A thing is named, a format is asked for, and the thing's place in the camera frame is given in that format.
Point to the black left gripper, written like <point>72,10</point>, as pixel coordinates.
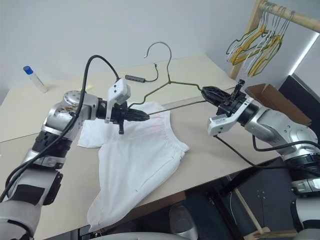
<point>122,113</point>

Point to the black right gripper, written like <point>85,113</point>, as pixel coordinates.
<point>232,103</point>

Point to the white shorts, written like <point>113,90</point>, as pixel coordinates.
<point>140,155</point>

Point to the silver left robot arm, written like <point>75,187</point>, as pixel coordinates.
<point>55,117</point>

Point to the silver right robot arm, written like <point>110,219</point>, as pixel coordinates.
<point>275,125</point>

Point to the bunch of yellow hangers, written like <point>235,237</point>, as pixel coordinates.
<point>260,66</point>

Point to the brown cardboard box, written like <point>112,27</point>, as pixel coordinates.
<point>282,110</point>

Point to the black flat panel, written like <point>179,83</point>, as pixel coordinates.
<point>300,92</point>

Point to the dark rounded shape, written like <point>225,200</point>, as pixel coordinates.
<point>182,222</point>

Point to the wooden clothes rack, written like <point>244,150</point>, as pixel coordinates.
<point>302,18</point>

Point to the wooden stick with base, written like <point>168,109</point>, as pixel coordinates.
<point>250,212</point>

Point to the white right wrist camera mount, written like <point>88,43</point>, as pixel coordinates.
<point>222,122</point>

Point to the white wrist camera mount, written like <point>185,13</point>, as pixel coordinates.
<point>118,90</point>
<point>222,122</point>

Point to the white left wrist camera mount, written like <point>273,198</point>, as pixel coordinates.
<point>118,90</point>

